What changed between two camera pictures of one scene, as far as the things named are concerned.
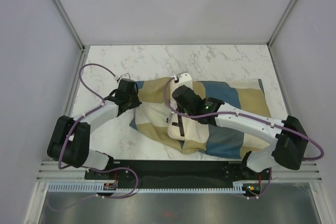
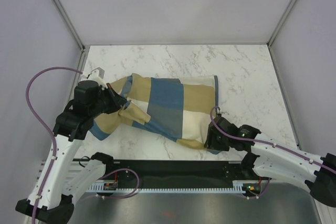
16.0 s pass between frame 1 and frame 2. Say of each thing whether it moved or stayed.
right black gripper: moved
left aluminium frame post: stayed
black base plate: stayed
